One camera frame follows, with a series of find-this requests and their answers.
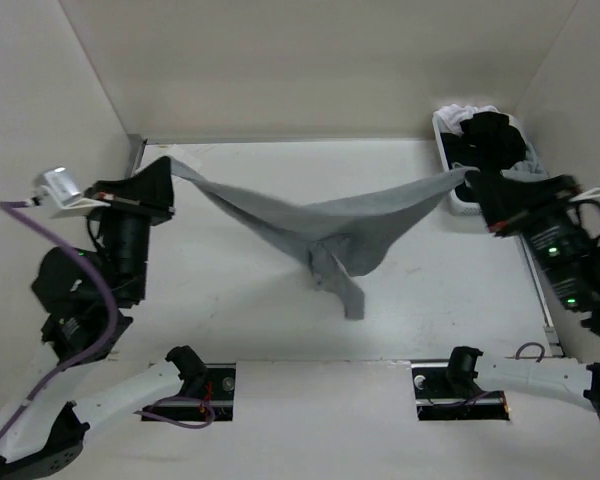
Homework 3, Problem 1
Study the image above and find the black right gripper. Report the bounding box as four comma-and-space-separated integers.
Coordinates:
463, 166, 600, 307

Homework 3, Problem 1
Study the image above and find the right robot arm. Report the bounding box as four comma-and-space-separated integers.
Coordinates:
443, 170, 600, 418

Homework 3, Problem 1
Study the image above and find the white garment in basket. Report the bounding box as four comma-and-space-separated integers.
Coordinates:
434, 104, 499, 136

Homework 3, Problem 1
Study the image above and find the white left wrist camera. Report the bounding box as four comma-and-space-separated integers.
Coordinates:
33, 167, 108, 219

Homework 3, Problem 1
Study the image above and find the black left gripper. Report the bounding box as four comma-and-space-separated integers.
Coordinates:
89, 155, 182, 301

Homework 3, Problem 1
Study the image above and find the white plastic laundry basket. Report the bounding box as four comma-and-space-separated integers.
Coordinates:
432, 111, 532, 216

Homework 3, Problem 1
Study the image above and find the black tank tops pile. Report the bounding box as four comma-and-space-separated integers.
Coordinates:
441, 112, 527, 173

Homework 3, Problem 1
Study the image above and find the folded white tank top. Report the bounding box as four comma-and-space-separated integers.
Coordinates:
168, 145, 203, 171

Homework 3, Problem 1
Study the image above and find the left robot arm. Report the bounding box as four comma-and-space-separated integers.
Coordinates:
0, 157, 207, 479

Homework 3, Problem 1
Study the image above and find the grey tank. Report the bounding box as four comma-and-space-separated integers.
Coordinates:
171, 158, 456, 320
501, 144, 549, 182

